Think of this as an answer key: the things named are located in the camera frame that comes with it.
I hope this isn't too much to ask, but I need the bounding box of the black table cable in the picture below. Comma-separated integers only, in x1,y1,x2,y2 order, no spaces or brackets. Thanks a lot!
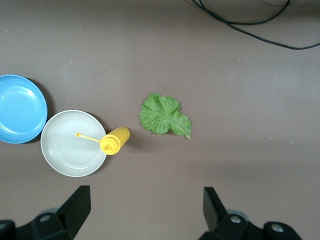
192,0,320,50
198,0,292,26

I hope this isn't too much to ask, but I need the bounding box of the yellow squeeze bottle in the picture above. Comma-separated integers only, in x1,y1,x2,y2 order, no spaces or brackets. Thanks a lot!
75,126,131,156

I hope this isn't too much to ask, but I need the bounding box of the beige plate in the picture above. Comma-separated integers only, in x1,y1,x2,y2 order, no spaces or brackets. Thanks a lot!
40,109,108,178

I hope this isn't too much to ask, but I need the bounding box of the blue plate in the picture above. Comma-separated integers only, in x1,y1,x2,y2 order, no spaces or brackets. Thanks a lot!
0,74,49,145

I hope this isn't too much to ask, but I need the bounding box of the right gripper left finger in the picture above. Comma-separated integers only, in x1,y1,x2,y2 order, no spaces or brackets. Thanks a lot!
0,185,91,240

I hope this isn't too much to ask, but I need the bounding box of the green lettuce leaf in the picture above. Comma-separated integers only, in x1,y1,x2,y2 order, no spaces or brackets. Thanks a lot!
138,92,192,140

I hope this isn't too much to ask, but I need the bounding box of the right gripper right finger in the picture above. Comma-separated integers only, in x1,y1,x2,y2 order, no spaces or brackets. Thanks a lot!
198,186,304,240

